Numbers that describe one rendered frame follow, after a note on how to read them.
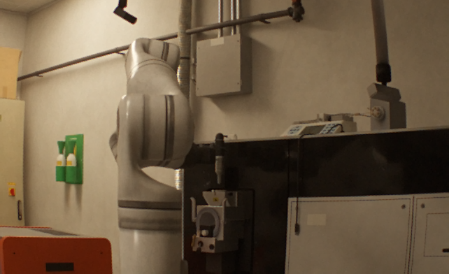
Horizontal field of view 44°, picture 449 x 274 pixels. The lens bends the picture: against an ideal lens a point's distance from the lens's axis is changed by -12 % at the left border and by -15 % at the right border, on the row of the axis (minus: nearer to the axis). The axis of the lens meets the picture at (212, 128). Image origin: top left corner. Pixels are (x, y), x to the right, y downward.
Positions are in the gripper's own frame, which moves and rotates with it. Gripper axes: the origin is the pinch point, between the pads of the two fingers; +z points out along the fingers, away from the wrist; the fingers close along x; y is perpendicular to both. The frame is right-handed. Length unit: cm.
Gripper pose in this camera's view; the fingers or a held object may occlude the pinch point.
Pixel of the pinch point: (222, 147)
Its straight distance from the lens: 176.5
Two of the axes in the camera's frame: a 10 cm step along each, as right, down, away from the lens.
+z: 6.7, 0.7, 7.4
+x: 7.4, -0.6, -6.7
